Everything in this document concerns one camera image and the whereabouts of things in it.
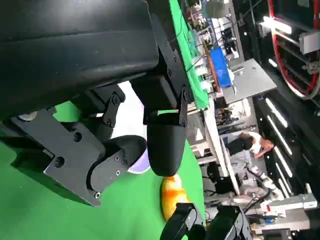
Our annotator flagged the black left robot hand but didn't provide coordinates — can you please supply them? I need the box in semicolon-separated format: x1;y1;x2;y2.
0;0;195;208

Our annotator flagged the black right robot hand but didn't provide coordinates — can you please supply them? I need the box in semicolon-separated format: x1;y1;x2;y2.
159;201;207;240

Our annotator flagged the orange and white bread roll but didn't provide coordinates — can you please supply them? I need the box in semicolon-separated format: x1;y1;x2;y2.
159;173;192;222

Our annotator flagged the lilac plate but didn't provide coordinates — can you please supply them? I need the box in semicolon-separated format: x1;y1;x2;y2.
116;81;151;175

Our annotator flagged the white workshop desk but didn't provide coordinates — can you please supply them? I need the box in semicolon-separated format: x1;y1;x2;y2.
187;99;241;196

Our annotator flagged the person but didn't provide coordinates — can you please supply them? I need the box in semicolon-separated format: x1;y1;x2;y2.
226;131;276;158

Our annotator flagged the green table cloth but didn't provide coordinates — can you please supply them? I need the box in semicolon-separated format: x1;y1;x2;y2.
0;0;210;240

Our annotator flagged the blue plastic box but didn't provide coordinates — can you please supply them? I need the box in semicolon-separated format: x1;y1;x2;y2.
209;47;235;89

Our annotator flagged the grey metal board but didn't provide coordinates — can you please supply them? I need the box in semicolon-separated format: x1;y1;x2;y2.
222;58;278;105

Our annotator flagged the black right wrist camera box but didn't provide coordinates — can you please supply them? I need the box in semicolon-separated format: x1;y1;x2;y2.
212;206;252;240

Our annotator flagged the red hose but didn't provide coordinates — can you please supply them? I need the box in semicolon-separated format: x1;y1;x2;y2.
268;0;320;100

